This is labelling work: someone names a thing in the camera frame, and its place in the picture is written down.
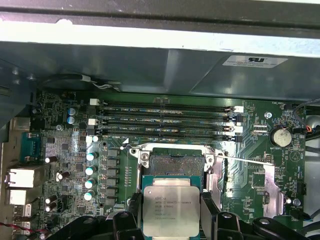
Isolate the silver CPU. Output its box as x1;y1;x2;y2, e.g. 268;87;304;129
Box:
141;174;202;238

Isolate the round coin battery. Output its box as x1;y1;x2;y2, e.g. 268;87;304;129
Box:
271;125;293;149

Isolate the white case label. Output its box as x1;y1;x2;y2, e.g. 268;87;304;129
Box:
221;55;288;68

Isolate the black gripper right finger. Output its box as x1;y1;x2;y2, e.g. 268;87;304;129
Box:
199;190;312;240

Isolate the metal socket cover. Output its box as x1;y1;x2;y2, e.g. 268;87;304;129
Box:
206;149;286;217

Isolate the black RAM slot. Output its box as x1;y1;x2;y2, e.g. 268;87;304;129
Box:
86;127;243;144
88;97;245;114
87;117;245;134
87;107;244;124

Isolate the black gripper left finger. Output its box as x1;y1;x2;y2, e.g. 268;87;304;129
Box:
58;191;144;240

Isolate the black internal speaker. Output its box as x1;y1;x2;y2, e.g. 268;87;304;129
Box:
42;73;122;93

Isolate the teal serial port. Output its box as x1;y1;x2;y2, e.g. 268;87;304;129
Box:
21;131;46;163

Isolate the silver port block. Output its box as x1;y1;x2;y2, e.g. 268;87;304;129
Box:
6;167;50;189
6;189;33;218

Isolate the black PC case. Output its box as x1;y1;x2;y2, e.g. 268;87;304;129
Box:
0;0;320;240

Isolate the green motherboard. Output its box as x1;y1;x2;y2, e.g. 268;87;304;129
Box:
29;89;308;240

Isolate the white wire connector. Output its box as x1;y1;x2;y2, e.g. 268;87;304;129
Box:
81;74;118;90

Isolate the CPU socket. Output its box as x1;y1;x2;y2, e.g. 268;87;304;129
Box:
128;142;226;201

